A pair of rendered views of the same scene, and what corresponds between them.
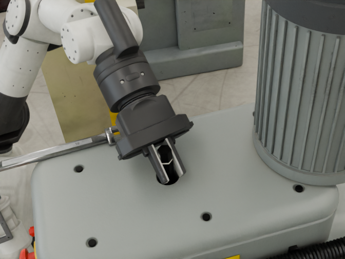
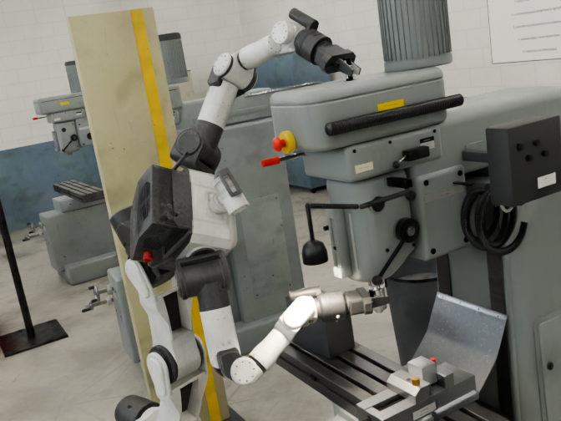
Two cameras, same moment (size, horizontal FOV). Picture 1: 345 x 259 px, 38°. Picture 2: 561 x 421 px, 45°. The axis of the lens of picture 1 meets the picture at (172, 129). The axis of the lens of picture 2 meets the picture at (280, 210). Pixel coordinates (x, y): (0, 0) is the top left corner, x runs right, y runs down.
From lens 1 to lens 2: 1.58 m
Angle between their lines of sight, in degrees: 35
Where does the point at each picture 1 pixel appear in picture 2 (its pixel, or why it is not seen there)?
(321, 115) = (419, 13)
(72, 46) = (282, 31)
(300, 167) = (417, 55)
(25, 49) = (226, 88)
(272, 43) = not seen: outside the picture
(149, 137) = (337, 53)
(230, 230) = (395, 77)
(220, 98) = not seen: hidden behind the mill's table
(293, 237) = (427, 91)
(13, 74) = (218, 107)
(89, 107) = not seen: hidden behind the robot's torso
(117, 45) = (309, 22)
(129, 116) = (324, 48)
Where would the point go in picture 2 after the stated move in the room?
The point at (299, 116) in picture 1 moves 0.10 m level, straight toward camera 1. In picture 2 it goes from (409, 21) to (416, 19)
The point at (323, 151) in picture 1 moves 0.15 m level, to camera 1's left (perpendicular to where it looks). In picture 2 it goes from (426, 40) to (378, 48)
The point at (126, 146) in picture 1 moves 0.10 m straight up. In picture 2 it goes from (328, 56) to (323, 18)
